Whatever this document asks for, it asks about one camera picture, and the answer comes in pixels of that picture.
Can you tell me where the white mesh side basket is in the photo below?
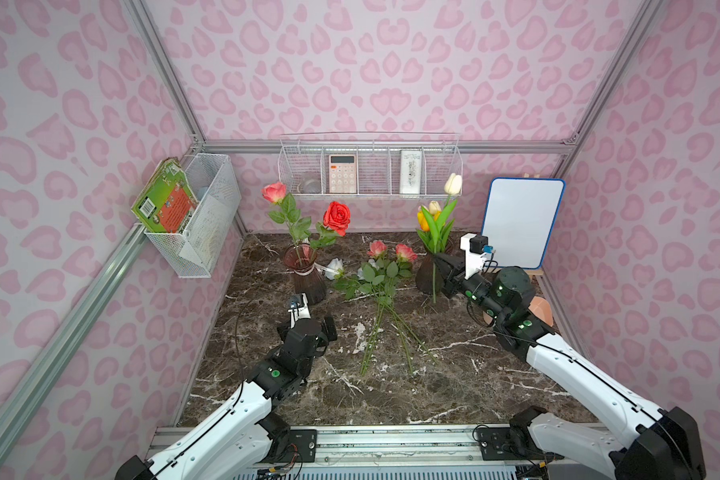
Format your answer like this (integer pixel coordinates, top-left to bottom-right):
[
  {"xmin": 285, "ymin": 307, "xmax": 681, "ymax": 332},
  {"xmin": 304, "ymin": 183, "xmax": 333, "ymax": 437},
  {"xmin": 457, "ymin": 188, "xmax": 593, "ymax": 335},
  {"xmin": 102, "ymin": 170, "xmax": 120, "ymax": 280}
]
[{"xmin": 144, "ymin": 153, "xmax": 242, "ymax": 279}]

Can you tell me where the white rose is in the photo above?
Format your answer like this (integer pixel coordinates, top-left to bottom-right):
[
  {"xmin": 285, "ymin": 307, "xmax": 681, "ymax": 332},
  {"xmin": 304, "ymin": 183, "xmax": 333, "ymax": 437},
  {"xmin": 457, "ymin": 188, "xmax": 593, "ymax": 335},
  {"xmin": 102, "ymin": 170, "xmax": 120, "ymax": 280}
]
[{"xmin": 323, "ymin": 258, "xmax": 345, "ymax": 281}]

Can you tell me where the red rose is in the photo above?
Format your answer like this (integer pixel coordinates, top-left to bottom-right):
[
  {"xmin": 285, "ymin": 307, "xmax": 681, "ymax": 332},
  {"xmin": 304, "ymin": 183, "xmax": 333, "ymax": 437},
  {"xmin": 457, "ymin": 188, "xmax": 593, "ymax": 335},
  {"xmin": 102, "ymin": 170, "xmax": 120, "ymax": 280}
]
[{"xmin": 310, "ymin": 202, "xmax": 351, "ymax": 250}]

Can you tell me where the cream white tulip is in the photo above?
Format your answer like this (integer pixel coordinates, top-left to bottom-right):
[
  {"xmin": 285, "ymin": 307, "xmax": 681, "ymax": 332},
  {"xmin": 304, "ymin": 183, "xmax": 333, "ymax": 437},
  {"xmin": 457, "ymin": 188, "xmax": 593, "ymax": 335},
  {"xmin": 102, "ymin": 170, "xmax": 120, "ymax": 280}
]
[{"xmin": 428, "ymin": 201, "xmax": 442, "ymax": 215}]

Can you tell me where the pink rose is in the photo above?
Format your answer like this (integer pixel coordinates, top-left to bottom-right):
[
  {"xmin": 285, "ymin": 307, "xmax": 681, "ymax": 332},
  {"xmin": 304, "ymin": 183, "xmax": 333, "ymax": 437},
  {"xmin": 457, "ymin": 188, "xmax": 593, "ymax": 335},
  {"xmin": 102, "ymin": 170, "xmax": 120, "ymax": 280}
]
[
  {"xmin": 395, "ymin": 244, "xmax": 417, "ymax": 263},
  {"xmin": 368, "ymin": 240, "xmax": 387, "ymax": 259},
  {"xmin": 262, "ymin": 182, "xmax": 312, "ymax": 267}
]

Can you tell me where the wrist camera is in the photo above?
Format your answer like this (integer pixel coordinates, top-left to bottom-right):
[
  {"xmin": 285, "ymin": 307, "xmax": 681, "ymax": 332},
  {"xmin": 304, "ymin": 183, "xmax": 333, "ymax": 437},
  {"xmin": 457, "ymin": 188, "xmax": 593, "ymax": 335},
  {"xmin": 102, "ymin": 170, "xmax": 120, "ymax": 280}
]
[
  {"xmin": 460, "ymin": 233, "xmax": 494, "ymax": 279},
  {"xmin": 288, "ymin": 293, "xmax": 311, "ymax": 327}
]

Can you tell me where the pink calculator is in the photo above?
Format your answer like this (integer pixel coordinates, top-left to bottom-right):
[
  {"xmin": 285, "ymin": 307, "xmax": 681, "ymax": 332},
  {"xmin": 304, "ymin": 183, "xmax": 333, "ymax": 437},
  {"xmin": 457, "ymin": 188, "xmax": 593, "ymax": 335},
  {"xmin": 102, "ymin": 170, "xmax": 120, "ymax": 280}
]
[{"xmin": 328, "ymin": 154, "xmax": 358, "ymax": 194}]

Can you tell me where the dark red vase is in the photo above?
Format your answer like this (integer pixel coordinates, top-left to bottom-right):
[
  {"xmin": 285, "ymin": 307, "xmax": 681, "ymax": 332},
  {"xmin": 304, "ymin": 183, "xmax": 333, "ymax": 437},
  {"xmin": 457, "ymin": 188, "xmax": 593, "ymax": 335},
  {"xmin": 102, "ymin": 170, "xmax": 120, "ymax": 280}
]
[
  {"xmin": 283, "ymin": 243, "xmax": 327, "ymax": 305},
  {"xmin": 415, "ymin": 252, "xmax": 444, "ymax": 295}
]

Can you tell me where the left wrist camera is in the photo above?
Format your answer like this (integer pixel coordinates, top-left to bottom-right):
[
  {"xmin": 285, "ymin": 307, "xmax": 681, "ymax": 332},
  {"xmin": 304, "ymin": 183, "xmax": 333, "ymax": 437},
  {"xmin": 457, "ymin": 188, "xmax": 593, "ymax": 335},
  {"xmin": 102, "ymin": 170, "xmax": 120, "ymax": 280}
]
[{"xmin": 288, "ymin": 293, "xmax": 311, "ymax": 327}]

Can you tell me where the small cream tulip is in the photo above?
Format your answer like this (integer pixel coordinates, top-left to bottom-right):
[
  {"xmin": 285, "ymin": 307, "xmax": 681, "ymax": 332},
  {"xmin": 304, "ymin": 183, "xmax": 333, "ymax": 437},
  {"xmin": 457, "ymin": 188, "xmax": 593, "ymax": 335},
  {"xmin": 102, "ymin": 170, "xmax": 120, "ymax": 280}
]
[{"xmin": 429, "ymin": 172, "xmax": 464, "ymax": 305}]

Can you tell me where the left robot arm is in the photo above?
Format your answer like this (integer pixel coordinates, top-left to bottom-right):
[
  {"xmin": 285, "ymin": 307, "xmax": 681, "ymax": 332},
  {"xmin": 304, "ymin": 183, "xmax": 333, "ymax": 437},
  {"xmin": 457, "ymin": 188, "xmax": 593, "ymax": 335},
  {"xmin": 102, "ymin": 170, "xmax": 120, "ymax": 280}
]
[{"xmin": 115, "ymin": 316, "xmax": 337, "ymax": 479}]

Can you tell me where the yellow tulip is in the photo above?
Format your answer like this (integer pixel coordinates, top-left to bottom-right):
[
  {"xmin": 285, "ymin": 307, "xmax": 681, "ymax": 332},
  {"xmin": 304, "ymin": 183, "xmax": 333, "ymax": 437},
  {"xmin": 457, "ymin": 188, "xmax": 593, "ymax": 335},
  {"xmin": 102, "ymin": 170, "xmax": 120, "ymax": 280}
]
[{"xmin": 417, "ymin": 211, "xmax": 430, "ymax": 232}]

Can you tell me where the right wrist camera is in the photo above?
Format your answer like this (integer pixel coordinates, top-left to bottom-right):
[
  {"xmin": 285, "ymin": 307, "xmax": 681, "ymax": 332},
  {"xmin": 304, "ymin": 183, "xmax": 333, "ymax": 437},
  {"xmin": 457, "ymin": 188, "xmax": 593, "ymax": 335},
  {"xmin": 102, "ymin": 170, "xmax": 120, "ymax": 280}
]
[{"xmin": 460, "ymin": 233, "xmax": 494, "ymax": 279}]

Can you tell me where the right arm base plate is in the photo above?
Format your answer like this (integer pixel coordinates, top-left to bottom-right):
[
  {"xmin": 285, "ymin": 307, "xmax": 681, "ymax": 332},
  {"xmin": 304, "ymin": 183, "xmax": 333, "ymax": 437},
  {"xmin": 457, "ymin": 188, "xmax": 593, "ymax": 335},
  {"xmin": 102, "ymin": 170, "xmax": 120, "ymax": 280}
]
[{"xmin": 472, "ymin": 425, "xmax": 544, "ymax": 461}]

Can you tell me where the green and red book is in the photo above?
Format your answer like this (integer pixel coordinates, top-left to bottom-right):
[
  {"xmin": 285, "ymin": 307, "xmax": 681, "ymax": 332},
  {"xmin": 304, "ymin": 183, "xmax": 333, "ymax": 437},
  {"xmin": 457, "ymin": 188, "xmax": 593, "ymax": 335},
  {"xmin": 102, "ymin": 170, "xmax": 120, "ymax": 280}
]
[{"xmin": 131, "ymin": 157, "xmax": 199, "ymax": 234}]

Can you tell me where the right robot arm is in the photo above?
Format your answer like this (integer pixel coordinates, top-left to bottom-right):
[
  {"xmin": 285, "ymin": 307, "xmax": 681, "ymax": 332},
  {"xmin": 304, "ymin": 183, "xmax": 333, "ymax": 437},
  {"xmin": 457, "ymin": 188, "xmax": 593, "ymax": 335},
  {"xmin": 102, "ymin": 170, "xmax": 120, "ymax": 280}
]
[{"xmin": 433, "ymin": 252, "xmax": 706, "ymax": 479}]

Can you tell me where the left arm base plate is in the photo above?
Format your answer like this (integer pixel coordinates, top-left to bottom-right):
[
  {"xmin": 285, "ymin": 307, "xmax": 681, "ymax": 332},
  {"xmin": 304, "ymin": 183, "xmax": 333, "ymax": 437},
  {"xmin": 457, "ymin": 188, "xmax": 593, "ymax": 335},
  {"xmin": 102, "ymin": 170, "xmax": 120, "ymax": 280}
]
[{"xmin": 262, "ymin": 428, "xmax": 318, "ymax": 463}]

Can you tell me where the pink plastic tray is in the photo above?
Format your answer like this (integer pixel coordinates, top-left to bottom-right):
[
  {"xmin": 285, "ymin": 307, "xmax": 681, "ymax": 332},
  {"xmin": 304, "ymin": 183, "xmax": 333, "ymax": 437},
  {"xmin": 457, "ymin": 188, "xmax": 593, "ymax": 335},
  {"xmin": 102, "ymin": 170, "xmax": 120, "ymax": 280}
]
[{"xmin": 483, "ymin": 296, "xmax": 554, "ymax": 329}]

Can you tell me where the small glass bowl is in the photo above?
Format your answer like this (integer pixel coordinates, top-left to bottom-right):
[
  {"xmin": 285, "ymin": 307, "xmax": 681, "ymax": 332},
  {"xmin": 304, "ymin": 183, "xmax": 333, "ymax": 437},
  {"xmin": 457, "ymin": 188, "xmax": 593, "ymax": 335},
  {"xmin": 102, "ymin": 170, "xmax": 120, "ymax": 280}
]
[{"xmin": 297, "ymin": 176, "xmax": 323, "ymax": 195}]

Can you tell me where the white wire wall shelf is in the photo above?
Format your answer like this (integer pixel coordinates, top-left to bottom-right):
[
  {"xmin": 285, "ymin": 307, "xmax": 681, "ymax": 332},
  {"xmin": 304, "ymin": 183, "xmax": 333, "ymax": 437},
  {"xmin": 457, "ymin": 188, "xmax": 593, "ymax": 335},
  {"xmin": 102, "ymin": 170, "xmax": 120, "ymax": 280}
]
[{"xmin": 278, "ymin": 132, "xmax": 463, "ymax": 199}]

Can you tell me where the small whiteboard on easel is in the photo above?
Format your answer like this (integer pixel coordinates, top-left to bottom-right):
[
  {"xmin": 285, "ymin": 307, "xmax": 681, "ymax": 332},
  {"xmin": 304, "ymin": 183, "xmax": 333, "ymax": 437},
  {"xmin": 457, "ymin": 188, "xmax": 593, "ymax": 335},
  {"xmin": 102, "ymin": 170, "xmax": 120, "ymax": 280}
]
[{"xmin": 482, "ymin": 177, "xmax": 566, "ymax": 270}]

